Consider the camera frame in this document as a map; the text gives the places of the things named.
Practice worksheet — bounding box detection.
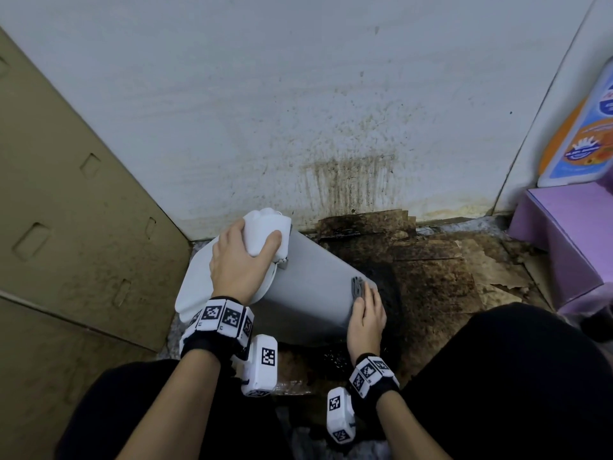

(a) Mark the person's left hand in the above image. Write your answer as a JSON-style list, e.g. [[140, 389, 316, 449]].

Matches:
[[209, 218, 284, 307]]

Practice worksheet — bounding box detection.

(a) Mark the person's right hand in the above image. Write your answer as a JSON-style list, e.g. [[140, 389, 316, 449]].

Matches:
[[346, 282, 388, 365]]

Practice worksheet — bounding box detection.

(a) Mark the white lidded trash bin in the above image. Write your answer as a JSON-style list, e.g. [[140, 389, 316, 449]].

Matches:
[[174, 208, 379, 353]]

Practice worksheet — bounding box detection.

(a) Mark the person's left forearm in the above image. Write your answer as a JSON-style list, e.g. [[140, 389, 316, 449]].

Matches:
[[114, 349, 222, 460]]

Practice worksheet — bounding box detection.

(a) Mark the person's black clothing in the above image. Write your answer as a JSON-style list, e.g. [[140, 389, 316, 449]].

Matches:
[[55, 301, 613, 460]]

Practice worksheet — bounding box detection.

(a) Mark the right wrist marker band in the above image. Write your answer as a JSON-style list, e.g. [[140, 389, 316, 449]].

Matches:
[[326, 353, 401, 445]]

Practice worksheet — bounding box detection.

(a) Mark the stained brown cardboard sheet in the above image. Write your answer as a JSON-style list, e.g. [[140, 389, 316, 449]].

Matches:
[[273, 209, 552, 398]]

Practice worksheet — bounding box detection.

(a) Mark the brown cardboard panel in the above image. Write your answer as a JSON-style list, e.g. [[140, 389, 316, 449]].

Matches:
[[0, 26, 192, 460]]

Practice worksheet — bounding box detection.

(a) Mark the purple cardboard display box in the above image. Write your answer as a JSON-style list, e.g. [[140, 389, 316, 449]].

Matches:
[[507, 167, 613, 314]]

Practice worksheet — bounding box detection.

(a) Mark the white bottle blue orange label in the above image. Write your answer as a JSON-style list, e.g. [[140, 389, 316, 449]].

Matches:
[[536, 57, 613, 188]]

